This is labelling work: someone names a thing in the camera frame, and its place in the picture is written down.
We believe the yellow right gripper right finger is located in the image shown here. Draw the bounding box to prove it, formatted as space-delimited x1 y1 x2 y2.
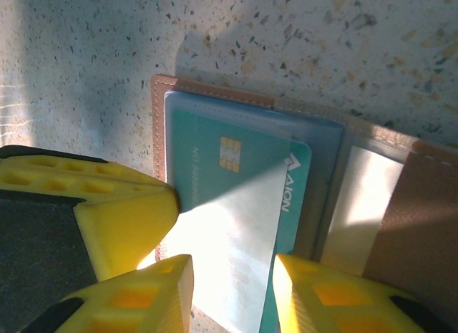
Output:
273 253 455 333

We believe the teal snack packet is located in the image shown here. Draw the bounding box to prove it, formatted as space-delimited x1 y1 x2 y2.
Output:
167 109 312 333

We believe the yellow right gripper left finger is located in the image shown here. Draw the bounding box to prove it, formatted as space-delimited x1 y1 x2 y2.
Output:
21 254 195 333

